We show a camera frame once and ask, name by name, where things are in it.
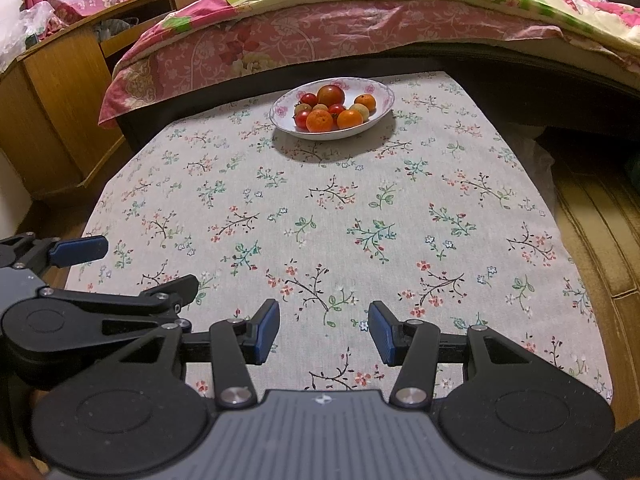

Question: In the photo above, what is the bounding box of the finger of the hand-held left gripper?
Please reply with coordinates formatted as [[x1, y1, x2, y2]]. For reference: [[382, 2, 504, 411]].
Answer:
[[37, 274, 199, 341], [0, 232, 109, 281]]

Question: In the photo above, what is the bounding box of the white floral rimmed plate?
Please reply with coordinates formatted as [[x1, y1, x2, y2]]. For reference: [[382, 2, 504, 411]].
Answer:
[[269, 76, 394, 140]]

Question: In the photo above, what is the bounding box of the grey cloth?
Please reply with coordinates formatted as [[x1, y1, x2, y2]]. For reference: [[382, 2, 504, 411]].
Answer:
[[92, 17, 138, 41]]

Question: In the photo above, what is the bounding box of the floral beige tablecloth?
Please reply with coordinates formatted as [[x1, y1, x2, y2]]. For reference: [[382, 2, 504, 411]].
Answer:
[[65, 70, 615, 406]]

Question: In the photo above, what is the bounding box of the clear plastic bag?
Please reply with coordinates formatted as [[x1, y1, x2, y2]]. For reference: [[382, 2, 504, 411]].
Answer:
[[0, 2, 66, 61]]

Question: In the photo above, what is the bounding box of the wooden desk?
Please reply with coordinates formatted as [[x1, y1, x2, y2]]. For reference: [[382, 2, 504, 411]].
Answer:
[[0, 0, 203, 201]]

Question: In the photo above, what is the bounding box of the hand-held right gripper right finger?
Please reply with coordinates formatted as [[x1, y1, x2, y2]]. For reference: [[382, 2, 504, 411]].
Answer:
[[368, 301, 562, 409]]

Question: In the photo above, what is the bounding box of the large red-green tomato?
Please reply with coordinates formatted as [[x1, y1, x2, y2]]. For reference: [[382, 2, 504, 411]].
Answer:
[[317, 84, 346, 108]]

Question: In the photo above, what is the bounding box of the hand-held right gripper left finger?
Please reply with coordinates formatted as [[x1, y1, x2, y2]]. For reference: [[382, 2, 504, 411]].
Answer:
[[95, 298, 282, 409]]

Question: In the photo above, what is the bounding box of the pink floral bedsheet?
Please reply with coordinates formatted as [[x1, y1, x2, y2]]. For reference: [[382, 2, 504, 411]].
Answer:
[[97, 0, 626, 131]]

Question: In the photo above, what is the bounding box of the dark bed frame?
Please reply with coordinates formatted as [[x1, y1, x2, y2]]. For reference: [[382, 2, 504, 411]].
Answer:
[[117, 42, 640, 161]]

